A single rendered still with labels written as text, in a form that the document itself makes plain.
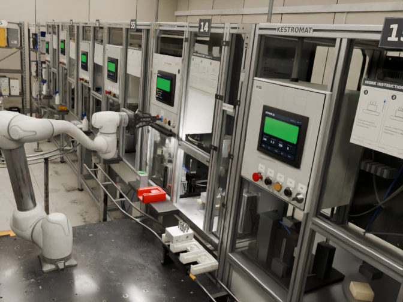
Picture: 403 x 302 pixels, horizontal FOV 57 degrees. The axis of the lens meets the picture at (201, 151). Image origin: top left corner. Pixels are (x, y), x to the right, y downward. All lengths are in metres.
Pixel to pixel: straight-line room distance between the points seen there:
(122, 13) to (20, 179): 7.98
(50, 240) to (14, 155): 0.48
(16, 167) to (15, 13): 7.37
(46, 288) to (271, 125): 1.36
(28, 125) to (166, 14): 8.58
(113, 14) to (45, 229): 8.00
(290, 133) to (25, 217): 1.48
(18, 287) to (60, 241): 0.28
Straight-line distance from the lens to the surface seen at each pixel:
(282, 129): 1.51
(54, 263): 2.25
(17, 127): 1.91
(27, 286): 2.16
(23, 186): 2.19
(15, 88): 8.32
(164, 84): 2.42
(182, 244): 2.07
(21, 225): 2.29
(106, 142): 2.31
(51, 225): 2.16
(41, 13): 9.39
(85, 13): 9.58
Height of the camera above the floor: 1.92
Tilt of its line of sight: 16 degrees down
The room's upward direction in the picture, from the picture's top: 6 degrees clockwise
